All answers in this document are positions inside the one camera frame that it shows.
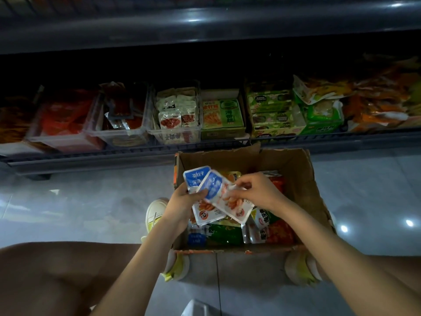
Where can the person's left hand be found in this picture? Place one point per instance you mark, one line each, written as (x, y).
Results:
(179, 207)

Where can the person's right hand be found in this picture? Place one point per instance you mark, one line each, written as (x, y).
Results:
(260, 191)

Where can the handful of white blue-top packets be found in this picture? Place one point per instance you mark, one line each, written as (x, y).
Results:
(210, 184)

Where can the brown cardboard box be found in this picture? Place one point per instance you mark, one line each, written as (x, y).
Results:
(302, 174)

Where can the grey metal store shelf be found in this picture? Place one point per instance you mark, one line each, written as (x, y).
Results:
(197, 26)

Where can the person's left forearm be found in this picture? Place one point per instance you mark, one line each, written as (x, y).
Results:
(135, 276)

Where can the person's right forearm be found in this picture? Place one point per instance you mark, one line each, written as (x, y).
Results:
(348, 260)

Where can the person's left shoe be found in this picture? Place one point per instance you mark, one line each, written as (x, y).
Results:
(154, 214)

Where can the person's shoe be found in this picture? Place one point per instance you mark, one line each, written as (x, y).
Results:
(299, 266)
(154, 214)

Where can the person's right shoe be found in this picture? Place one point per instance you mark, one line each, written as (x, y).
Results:
(299, 266)

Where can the person's left leg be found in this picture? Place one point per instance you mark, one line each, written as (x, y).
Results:
(52, 279)

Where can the person's leg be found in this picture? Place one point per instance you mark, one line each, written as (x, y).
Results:
(52, 279)
(394, 273)

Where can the person's right leg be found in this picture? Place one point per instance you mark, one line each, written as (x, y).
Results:
(394, 273)

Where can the clear plastic tray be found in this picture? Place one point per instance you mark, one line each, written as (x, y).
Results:
(122, 138)
(62, 142)
(152, 136)
(16, 149)

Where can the green orange display carton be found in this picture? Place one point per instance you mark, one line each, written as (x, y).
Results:
(222, 115)

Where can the green snack packets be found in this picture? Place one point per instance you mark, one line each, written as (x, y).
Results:
(322, 113)

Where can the white plastic stool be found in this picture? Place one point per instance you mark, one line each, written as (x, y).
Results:
(197, 309)

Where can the pile of red snack packets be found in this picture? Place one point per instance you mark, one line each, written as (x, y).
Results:
(66, 115)

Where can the pile of orange yellow packets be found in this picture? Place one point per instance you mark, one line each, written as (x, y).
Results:
(381, 95)

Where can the dark orange snack packs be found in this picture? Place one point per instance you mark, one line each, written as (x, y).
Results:
(13, 125)

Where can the row of snack display cartons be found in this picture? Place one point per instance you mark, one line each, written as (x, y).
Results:
(131, 2)

